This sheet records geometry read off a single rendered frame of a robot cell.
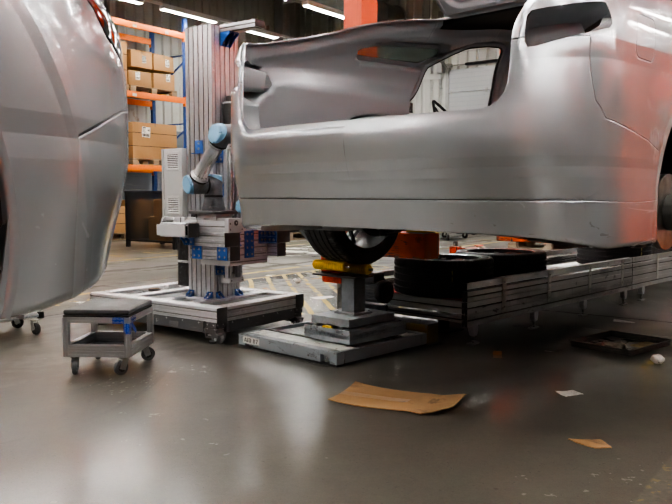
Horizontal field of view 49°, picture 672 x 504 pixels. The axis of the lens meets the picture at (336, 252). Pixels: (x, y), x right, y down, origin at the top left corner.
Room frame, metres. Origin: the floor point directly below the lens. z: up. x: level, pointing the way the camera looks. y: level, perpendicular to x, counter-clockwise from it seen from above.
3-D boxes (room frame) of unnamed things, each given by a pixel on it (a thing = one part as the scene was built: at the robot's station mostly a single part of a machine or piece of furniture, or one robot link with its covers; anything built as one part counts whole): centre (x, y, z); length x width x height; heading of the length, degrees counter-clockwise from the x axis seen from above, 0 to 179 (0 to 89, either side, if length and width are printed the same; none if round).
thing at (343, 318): (4.34, -0.10, 0.32); 0.40 x 0.30 x 0.28; 136
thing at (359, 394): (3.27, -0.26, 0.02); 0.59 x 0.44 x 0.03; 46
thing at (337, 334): (4.36, -0.12, 0.13); 0.50 x 0.36 x 0.10; 136
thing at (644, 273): (6.89, -2.53, 0.19); 1.00 x 0.86 x 0.39; 136
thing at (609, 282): (5.64, -1.34, 0.14); 2.47 x 0.85 x 0.27; 136
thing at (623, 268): (5.36, -1.63, 0.28); 2.47 x 0.06 x 0.22; 136
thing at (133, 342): (3.94, 1.20, 0.17); 0.43 x 0.36 x 0.34; 176
